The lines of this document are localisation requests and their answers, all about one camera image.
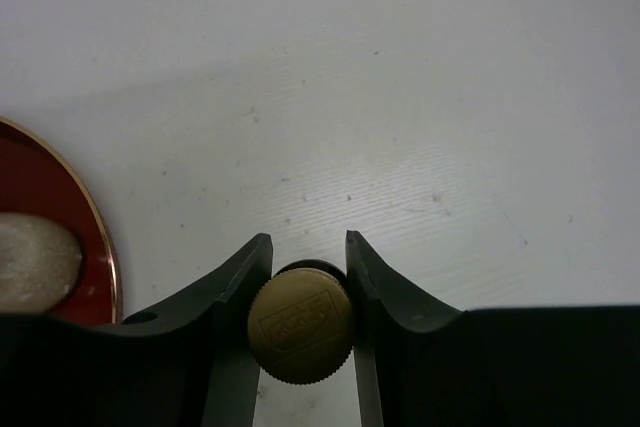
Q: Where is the red round lacquer tray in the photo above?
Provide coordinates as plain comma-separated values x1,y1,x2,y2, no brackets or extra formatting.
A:
1,118,123,326

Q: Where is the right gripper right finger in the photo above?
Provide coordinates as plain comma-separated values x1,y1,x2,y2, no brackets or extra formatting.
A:
346,231,639,426

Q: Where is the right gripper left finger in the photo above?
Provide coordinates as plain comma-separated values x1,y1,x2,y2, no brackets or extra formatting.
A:
1,234,273,426

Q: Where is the small yellow bottle gold cap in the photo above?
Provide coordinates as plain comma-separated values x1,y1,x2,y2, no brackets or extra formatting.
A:
247,259,355,385

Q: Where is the grey-lid white powder shaker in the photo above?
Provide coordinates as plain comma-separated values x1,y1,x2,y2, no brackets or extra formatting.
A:
1,212,83,313

